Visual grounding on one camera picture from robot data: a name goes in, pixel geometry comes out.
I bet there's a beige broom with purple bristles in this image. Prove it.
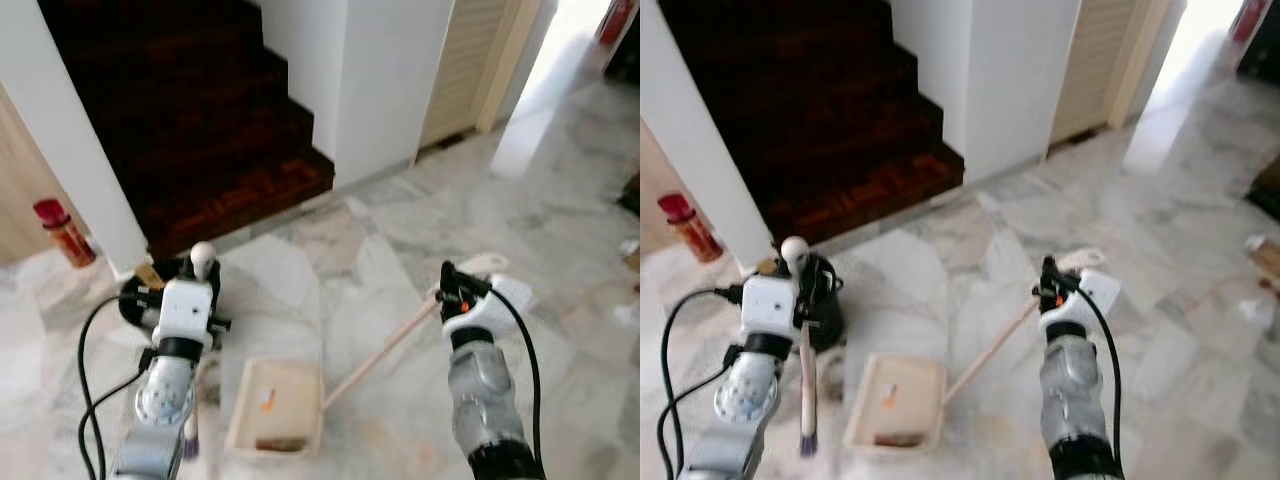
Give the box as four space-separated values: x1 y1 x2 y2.
781 236 823 459
182 242 218 461

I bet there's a beige long-handled dustpan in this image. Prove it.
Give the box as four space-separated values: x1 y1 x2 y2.
225 254 511 461
845 247 1106 453

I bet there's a dark wooden staircase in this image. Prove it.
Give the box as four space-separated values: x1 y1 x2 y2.
35 0 337 259
658 0 967 249

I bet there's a beige louvre door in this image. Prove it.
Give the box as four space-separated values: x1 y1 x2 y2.
1048 0 1179 151
418 0 549 151

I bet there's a red canister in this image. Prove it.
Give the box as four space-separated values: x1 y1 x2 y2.
598 0 638 46

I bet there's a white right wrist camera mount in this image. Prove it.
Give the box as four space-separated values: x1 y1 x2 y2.
1040 268 1123 336
443 275 536 343

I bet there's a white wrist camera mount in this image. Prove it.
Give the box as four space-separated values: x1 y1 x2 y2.
1040 268 1123 336
443 275 536 343
155 280 216 348
740 275 801 343

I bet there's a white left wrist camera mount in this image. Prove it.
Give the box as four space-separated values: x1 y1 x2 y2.
740 275 801 343
155 280 216 348

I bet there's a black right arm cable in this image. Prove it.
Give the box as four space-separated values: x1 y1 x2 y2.
1055 270 1126 476
465 275 546 476

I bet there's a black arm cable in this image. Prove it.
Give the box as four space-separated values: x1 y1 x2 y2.
1055 270 1126 476
655 286 749 480
77 290 163 480
465 275 546 476

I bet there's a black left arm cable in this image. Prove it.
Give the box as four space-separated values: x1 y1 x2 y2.
655 286 749 480
77 290 163 480

